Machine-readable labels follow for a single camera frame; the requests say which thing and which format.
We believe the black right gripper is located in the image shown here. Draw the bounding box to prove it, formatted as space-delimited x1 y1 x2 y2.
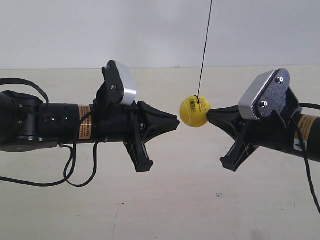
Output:
206 87 301 172

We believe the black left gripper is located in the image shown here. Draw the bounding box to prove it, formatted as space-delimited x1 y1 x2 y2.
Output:
91 101 180 173

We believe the yellow tennis ball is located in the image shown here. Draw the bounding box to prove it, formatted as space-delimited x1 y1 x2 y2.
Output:
179 95 212 128

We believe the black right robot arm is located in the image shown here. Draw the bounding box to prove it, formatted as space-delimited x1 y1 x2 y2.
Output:
207 89 320 172

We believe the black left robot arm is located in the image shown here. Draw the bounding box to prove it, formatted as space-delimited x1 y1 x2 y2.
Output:
0 90 180 173

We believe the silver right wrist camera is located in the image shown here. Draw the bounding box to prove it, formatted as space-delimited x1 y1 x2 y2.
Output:
238 68 291 121

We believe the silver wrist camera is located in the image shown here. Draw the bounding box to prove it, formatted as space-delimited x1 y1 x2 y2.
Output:
238 68 291 121
94 60 138 108

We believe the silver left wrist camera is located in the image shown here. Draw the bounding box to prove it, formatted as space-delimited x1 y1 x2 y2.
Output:
94 60 138 108

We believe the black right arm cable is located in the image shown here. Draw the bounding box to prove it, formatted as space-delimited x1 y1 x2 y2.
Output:
273 102 320 213

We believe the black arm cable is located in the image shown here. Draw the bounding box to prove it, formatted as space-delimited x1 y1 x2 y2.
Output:
273 102 320 213
0 77 106 188

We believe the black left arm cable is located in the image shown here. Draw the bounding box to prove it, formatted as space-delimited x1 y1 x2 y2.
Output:
0 77 106 188

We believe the black hanging string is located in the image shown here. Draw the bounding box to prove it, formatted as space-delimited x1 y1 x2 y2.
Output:
195 0 215 105

